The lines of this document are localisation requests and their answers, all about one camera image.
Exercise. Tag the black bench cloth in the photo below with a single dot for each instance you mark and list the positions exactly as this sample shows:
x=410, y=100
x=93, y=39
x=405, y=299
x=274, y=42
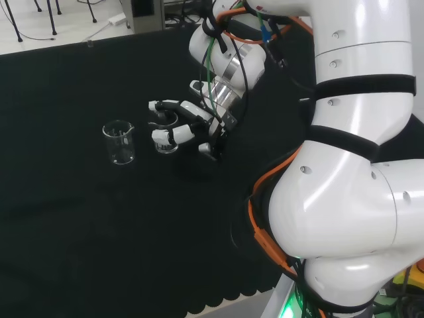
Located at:
x=99, y=215

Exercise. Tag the clear glass beaker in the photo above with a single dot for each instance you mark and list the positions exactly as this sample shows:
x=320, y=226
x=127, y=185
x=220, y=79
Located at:
x=118, y=145
x=165, y=149

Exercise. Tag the grey metal cabinet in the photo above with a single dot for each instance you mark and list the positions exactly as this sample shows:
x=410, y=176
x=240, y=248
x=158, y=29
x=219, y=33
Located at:
x=145, y=16

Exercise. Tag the white power strip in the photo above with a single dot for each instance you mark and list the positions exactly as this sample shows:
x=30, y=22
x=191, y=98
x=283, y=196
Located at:
x=116, y=19

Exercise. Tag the yellow stop button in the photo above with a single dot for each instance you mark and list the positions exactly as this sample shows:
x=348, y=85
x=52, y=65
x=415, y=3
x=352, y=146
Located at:
x=412, y=278

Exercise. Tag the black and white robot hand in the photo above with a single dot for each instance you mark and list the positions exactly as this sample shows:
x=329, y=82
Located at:
x=182, y=132

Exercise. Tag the black tripod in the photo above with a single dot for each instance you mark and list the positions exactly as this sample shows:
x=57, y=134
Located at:
x=20, y=39
x=53, y=32

